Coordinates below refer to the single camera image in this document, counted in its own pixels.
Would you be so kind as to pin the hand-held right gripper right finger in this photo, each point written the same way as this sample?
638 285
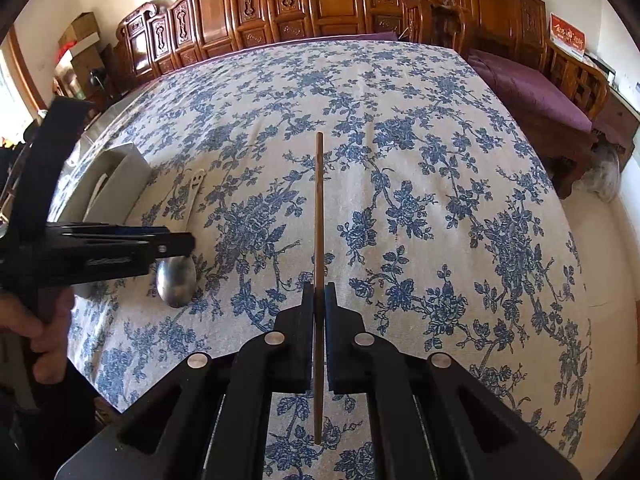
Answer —
341 345

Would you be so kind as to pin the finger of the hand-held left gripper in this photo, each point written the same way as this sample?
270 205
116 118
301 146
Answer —
125 239

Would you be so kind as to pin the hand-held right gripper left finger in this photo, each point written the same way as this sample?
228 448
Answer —
300 345

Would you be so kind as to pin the rectangular metal tray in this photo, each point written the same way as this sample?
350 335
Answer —
125 180

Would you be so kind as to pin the metal spoon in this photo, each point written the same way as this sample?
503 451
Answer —
175 285

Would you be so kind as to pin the wooden chopstick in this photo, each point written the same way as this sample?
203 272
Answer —
319 210

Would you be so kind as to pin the person's left hand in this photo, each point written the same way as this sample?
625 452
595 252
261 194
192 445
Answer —
50 350

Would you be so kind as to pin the cardboard box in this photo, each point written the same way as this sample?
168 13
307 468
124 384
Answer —
80 32
90 67

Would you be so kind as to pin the blue floral tablecloth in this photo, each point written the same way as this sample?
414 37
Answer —
400 160

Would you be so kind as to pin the person's dark clothing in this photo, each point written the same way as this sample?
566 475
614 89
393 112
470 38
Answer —
50 435

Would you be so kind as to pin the long carved wooden sofa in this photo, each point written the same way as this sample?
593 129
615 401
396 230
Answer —
260 5

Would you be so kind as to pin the long purple seat cushion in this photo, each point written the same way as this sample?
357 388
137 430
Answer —
360 36

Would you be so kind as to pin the translucent plastic bag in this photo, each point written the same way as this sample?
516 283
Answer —
602 175

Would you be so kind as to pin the short purple seat cushion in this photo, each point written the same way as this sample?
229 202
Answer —
530 90

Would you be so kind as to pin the wooden side table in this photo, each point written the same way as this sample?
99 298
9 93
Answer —
617 125

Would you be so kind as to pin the short carved wooden sofa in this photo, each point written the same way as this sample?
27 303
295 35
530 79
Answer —
505 15

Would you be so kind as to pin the red desk calendar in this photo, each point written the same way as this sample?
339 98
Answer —
567 35

